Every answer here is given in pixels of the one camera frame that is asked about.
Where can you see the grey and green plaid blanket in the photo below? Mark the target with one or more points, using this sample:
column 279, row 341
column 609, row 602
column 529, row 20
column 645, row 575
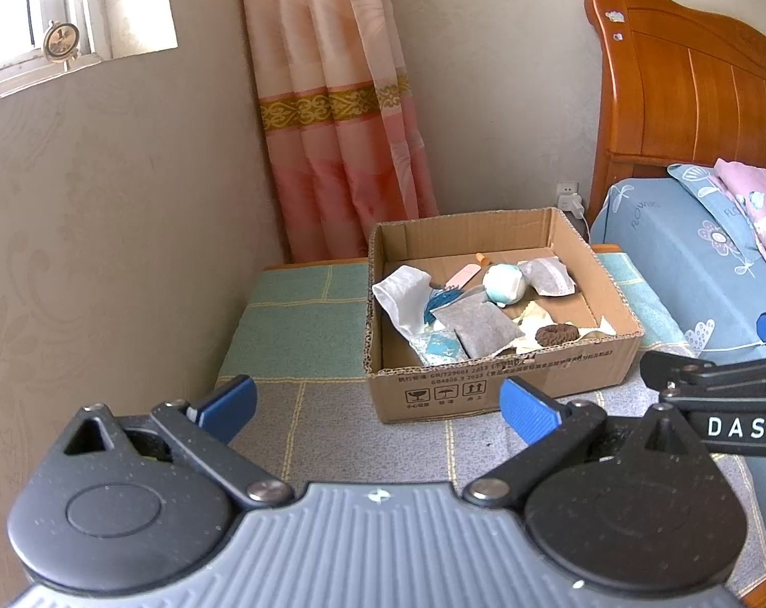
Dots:
column 319, row 405

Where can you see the cardboard box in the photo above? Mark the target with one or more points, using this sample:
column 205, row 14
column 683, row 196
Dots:
column 516, row 386

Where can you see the pink nail file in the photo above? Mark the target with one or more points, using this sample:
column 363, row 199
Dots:
column 464, row 277

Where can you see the bed with blue floral sheet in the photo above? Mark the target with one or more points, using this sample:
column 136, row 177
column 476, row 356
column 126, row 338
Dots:
column 661, row 253

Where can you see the pale yellow cloth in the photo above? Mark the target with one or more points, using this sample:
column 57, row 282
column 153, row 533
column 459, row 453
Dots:
column 535, row 315

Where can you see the blue and white round toy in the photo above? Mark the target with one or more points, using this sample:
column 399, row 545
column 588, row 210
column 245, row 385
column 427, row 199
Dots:
column 503, row 284

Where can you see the white wall socket with charger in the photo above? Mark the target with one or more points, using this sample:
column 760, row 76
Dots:
column 570, row 197

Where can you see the wooden headboard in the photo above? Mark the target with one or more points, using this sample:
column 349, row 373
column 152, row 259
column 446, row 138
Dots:
column 687, row 82

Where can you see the blue packet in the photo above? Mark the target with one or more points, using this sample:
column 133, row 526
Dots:
column 443, row 303

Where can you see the grey sachet bag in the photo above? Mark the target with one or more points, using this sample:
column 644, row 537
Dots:
column 551, row 277
column 478, row 329

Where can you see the blue floral pillow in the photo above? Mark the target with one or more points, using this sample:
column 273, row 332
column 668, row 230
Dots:
column 718, row 215

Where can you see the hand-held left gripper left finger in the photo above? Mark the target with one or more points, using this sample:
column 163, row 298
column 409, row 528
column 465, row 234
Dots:
column 227, row 404

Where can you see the pink patterned curtain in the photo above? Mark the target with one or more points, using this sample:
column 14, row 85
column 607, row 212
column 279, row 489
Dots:
column 332, row 107

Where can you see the brown scrunchie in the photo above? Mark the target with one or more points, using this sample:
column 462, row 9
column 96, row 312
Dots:
column 557, row 334

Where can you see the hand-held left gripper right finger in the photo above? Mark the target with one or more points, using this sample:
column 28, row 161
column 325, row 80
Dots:
column 528, row 413

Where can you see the white cloth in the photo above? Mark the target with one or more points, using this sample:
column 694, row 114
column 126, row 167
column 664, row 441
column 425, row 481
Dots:
column 402, row 297

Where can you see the round gold ornament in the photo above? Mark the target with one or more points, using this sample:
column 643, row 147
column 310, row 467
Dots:
column 61, row 41

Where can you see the window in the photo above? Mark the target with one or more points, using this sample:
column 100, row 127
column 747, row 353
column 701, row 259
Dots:
column 72, row 0

